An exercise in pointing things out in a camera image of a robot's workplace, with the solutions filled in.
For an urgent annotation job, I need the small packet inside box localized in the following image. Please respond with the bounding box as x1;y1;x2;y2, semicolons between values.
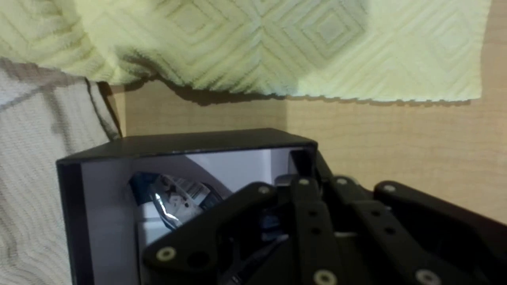
128;173;223;230

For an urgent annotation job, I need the yellow cloth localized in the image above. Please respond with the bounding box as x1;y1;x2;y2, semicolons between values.
0;0;492;101

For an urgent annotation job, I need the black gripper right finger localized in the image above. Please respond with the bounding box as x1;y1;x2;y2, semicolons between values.
291;150;507;285

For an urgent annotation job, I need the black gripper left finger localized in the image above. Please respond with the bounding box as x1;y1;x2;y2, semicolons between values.
142;182;296;285

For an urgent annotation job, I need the black box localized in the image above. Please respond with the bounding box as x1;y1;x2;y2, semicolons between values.
56;128;316;285

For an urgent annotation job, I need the white cloth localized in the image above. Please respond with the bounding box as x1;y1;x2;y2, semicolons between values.
0;59;118;285

